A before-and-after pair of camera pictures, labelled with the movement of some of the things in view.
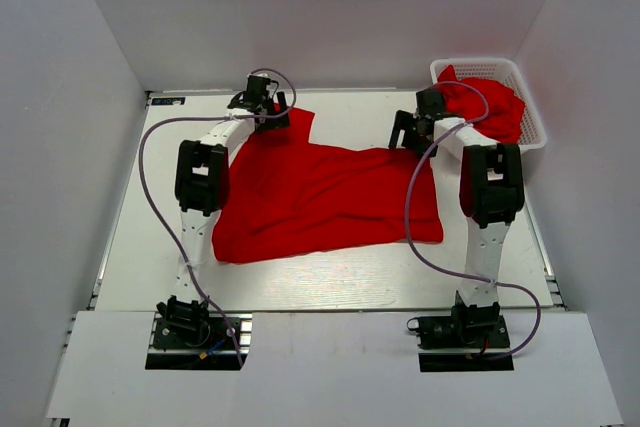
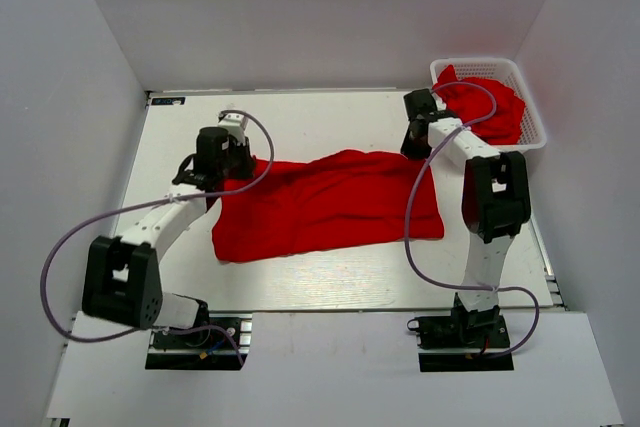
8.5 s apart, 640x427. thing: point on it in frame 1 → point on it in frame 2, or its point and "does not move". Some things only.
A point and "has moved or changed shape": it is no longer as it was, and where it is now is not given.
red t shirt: (287, 195) has moved or changed shape
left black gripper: (275, 122) → (248, 161)
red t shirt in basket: (492, 106) does not move
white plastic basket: (533, 134) does not move
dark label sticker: (168, 100) does not move
